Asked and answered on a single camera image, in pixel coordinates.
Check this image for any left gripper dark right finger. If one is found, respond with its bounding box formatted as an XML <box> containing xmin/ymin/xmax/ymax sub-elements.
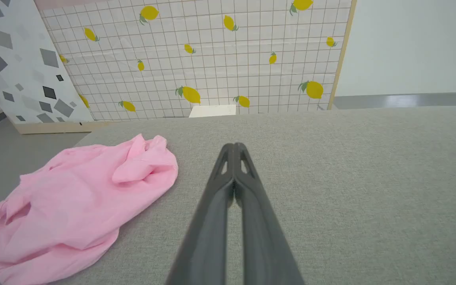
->
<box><xmin>234</xmin><ymin>142</ymin><xmax>306</xmax><ymax>285</ymax></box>

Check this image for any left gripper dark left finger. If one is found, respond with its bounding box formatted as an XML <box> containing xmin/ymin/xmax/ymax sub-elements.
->
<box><xmin>166</xmin><ymin>143</ymin><xmax>235</xmax><ymax>285</ymax></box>

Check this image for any pink garment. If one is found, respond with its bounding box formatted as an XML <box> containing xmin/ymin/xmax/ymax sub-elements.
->
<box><xmin>0</xmin><ymin>134</ymin><xmax>179</xmax><ymax>285</ymax></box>

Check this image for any grey fabric sofa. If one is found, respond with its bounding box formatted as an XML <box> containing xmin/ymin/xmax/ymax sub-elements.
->
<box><xmin>0</xmin><ymin>107</ymin><xmax>456</xmax><ymax>285</ymax></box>

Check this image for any white pillar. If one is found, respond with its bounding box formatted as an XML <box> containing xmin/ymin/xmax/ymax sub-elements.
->
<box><xmin>189</xmin><ymin>105</ymin><xmax>237</xmax><ymax>118</ymax></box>

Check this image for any lemon print grid panel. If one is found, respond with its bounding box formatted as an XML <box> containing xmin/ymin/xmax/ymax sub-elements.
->
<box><xmin>38</xmin><ymin>0</ymin><xmax>357</xmax><ymax>122</ymax></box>

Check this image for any grey terrazzo pattern panel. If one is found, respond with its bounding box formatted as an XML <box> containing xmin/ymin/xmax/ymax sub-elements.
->
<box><xmin>0</xmin><ymin>0</ymin><xmax>95</xmax><ymax>124</ymax></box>

